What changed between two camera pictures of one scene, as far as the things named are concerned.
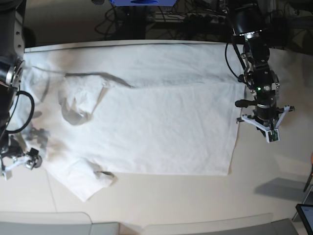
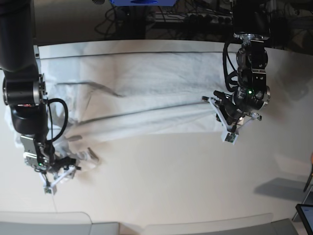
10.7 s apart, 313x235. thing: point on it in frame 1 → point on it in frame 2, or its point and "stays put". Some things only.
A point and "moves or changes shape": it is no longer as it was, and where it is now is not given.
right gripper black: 265,114 → 231,113
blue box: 143,3 stays put
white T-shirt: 156,108 moves or changes shape
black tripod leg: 309,178 stays put
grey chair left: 53,223 stays put
